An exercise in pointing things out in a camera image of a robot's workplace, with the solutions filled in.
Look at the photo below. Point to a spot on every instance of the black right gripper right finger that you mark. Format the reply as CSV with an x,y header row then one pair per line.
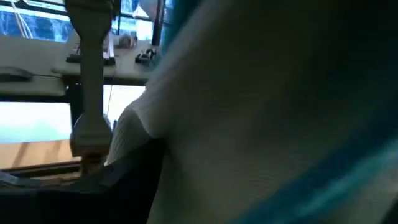
x,y
392,219

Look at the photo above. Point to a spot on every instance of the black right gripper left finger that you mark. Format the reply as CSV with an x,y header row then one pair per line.
x,y
133,186

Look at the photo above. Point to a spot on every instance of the grey teal-edged microfiber towel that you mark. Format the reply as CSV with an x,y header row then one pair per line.
x,y
91,93

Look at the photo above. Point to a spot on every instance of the light blue teal-edged towel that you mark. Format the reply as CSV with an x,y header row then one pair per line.
x,y
248,124

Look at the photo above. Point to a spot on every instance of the grey desk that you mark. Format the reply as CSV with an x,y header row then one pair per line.
x,y
130,70

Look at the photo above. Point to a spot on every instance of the black controller device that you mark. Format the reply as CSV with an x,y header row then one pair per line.
x,y
144,57

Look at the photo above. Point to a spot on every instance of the black backlit keyboard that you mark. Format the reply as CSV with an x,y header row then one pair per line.
x,y
74,59

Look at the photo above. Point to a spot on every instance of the black computer mouse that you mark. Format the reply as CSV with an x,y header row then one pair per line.
x,y
14,74

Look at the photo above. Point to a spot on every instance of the large window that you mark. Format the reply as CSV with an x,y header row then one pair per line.
x,y
37,28

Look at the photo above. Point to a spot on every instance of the black aluminium table frame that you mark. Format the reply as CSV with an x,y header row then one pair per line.
x,y
40,169

